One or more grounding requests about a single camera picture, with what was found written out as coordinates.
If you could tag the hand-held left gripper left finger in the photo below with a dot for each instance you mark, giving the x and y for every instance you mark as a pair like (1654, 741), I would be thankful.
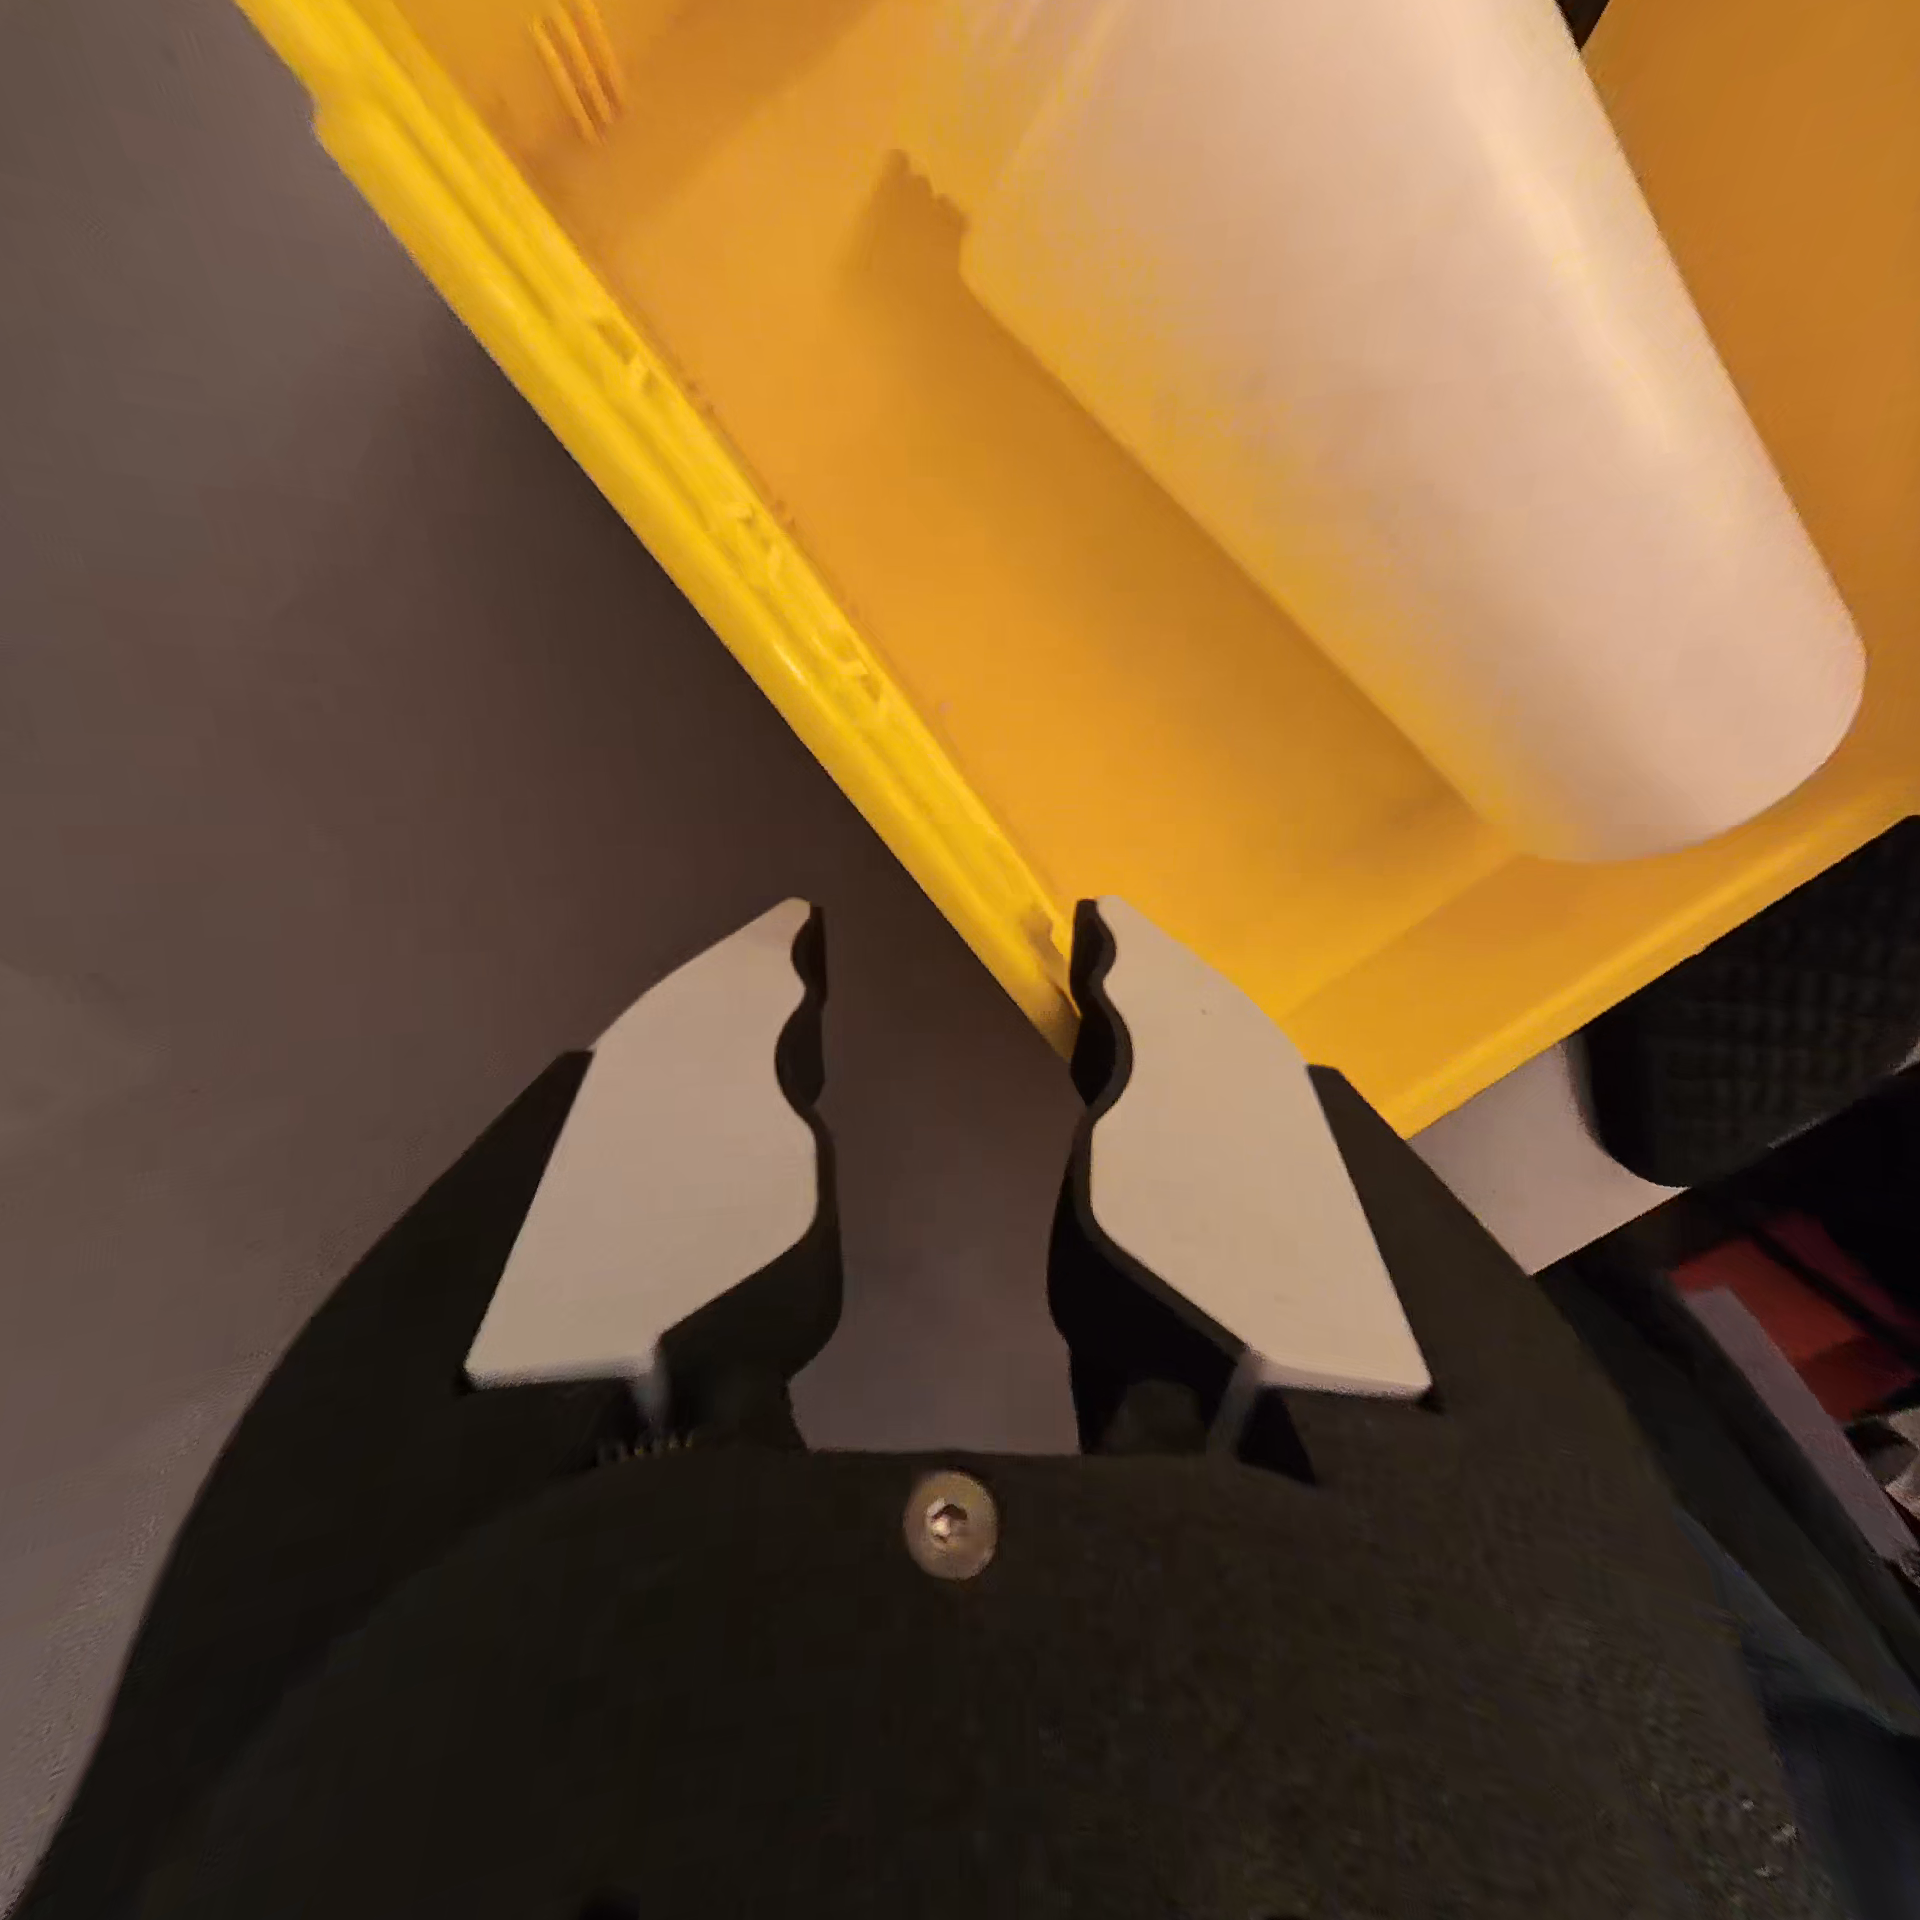
(659, 1184)

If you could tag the red object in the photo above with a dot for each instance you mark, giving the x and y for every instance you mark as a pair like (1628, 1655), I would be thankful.
(1801, 1292)

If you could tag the white plastic bottle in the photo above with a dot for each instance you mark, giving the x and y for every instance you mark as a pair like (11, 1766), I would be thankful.
(1430, 449)

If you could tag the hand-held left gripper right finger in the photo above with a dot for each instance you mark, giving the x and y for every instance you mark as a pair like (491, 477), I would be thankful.
(1247, 1199)

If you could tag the yellow plastic bin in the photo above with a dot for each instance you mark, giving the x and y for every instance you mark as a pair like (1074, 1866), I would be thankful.
(1050, 599)

